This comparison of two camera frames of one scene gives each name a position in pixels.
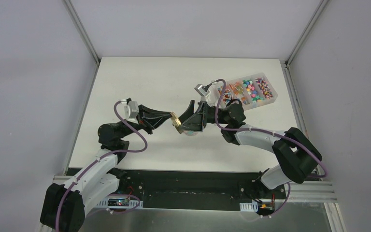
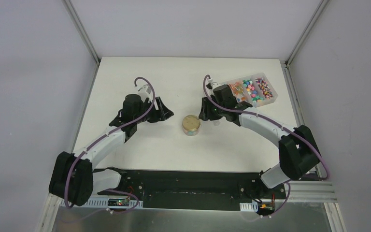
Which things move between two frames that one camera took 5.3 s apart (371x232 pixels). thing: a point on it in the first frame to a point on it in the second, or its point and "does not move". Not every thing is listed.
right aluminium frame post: [323, 4] does not move
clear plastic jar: [191, 133] does not move
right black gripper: [195, 122] to [205, 113]
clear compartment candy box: [251, 91] does not move
